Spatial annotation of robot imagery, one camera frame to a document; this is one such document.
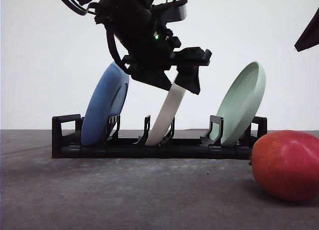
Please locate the black plate rack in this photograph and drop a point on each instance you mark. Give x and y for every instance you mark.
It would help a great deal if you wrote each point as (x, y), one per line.
(67, 136)

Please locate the green plate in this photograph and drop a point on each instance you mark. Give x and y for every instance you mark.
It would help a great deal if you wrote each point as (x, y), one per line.
(241, 103)

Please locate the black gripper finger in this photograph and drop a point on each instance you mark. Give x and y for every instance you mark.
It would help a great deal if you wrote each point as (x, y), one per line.
(311, 36)

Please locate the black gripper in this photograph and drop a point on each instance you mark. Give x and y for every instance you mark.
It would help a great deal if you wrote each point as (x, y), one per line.
(158, 54)

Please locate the black cable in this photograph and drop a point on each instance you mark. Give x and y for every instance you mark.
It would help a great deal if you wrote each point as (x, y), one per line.
(113, 47)

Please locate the white plate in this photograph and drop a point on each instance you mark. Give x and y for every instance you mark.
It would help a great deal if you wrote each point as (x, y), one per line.
(165, 115)

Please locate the blue plate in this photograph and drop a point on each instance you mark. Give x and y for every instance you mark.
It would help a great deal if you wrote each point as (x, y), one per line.
(107, 97)

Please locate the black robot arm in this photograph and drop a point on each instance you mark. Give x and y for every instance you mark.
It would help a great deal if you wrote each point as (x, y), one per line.
(131, 22)

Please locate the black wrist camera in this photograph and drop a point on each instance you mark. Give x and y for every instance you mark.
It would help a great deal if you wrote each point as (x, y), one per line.
(169, 11)

